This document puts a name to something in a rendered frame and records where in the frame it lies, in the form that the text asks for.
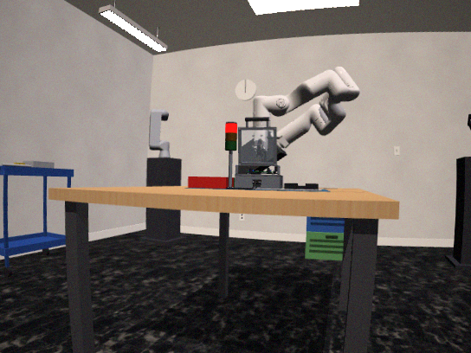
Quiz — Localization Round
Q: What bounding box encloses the red open bin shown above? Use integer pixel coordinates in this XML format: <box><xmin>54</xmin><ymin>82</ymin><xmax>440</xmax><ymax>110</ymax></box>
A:
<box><xmin>188</xmin><ymin>176</ymin><xmax>229</xmax><ymax>189</ymax></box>

